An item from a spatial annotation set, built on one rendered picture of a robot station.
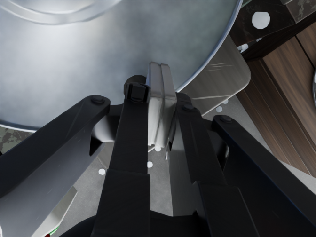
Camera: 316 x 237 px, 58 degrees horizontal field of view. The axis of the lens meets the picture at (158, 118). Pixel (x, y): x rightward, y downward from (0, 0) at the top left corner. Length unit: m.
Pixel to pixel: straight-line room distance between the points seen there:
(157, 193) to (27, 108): 0.88
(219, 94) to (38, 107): 0.14
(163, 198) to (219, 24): 0.90
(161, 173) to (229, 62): 0.85
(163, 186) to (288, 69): 0.59
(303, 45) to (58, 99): 0.63
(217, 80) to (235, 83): 0.02
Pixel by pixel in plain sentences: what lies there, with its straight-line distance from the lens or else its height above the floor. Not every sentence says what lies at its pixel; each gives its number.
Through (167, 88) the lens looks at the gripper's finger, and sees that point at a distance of 0.16.
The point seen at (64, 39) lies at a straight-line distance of 0.23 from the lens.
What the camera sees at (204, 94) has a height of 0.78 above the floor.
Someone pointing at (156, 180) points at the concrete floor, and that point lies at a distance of 1.06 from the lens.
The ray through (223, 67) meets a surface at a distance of 0.23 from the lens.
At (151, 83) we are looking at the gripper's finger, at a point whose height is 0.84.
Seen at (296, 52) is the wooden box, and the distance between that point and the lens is 0.76.
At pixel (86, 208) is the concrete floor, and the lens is 1.11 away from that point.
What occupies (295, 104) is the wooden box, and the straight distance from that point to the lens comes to 0.75.
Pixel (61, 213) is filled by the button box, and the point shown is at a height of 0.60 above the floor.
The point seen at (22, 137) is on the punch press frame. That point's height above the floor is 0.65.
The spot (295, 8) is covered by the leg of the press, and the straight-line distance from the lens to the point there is 0.45.
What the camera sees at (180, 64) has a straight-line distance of 0.22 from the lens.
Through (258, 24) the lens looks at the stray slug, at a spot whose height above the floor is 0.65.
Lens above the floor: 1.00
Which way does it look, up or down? 82 degrees down
